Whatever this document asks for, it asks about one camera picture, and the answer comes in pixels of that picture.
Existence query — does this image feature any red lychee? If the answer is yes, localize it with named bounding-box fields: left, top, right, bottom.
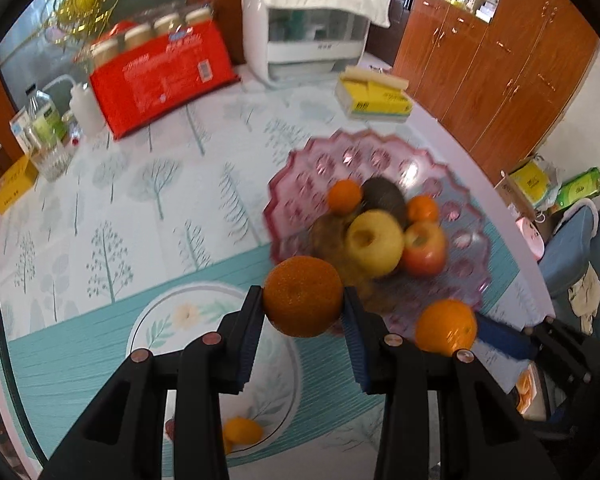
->
left=164, top=418, right=174, bottom=441

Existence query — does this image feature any orange tangerine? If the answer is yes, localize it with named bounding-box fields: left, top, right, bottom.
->
left=263, top=256, right=343, bottom=338
left=414, top=299, right=478, bottom=356
left=326, top=179, right=363, bottom=216
left=405, top=195, right=439, bottom=223

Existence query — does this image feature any small yellow kumquat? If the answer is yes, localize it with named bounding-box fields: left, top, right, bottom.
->
left=223, top=417, right=264, bottom=446

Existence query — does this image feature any red apple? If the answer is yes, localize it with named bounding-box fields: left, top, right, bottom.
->
left=401, top=221, right=448, bottom=278

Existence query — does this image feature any yellow pear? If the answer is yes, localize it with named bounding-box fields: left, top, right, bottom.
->
left=346, top=209, right=404, bottom=278

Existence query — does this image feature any dark avocado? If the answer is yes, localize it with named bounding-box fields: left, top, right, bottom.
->
left=361, top=177, right=407, bottom=228

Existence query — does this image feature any pink plastic stool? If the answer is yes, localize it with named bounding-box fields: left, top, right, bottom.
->
left=516, top=217, right=545, bottom=262

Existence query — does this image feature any white floral plate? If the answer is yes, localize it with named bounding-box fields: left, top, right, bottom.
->
left=126, top=282, right=301, bottom=462

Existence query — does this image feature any blue chair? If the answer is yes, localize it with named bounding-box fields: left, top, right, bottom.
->
left=539, top=200, right=600, bottom=339

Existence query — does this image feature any teal striped placemat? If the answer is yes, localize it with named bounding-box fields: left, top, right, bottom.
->
left=0, top=219, right=524, bottom=478

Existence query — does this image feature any cardboard box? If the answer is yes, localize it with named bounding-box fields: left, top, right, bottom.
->
left=495, top=154, right=562, bottom=223

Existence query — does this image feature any pink plastic fruit bowl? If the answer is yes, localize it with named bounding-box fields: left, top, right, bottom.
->
left=263, top=130, right=491, bottom=335

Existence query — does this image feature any tree pattern tablecloth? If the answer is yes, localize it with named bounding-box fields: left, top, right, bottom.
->
left=0, top=64, right=556, bottom=480

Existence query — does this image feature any wooden cabinet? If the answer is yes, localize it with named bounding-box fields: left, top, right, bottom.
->
left=393, top=0, right=598, bottom=182

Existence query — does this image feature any small yellow box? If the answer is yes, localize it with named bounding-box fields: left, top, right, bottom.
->
left=0, top=155, right=38, bottom=214

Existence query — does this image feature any clear drinking glass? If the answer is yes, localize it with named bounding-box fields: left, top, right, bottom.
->
left=27, top=130, right=72, bottom=182

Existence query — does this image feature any yellow tissue pack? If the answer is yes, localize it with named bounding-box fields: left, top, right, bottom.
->
left=335, top=66, right=413, bottom=122

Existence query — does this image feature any clear plastic bottle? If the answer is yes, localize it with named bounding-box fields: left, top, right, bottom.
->
left=26, top=84, right=67, bottom=150

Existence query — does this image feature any white squeeze bottle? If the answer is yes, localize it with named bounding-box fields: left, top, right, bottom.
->
left=69, top=84, right=106, bottom=136

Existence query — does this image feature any red packaged box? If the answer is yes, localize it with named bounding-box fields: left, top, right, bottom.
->
left=90, top=20, right=238, bottom=140

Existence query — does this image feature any white appliance with cloth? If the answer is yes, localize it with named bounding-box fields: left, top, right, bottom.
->
left=242, top=0, right=391, bottom=88

